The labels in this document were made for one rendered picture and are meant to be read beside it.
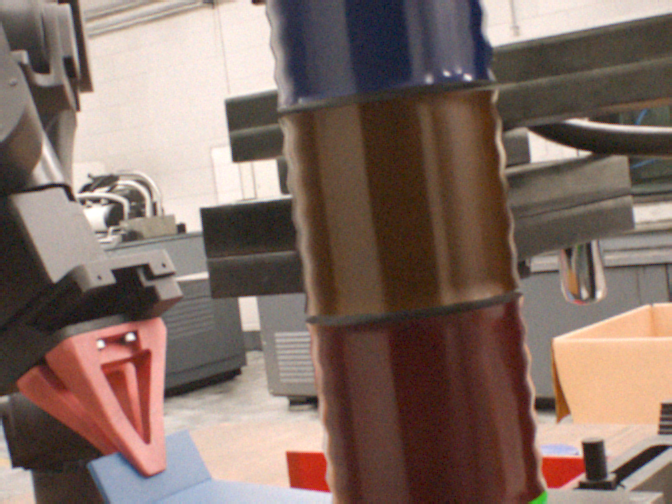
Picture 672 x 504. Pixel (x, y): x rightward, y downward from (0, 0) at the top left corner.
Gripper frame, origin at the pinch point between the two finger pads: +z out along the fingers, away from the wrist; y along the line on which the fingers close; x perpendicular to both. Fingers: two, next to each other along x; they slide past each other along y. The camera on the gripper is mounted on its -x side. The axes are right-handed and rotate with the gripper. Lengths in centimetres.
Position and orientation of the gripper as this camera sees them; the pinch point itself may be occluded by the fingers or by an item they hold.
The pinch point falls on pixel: (145, 461)
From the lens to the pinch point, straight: 64.7
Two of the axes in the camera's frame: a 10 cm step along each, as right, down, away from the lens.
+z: 4.7, 8.6, -2.1
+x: 5.8, -1.2, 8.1
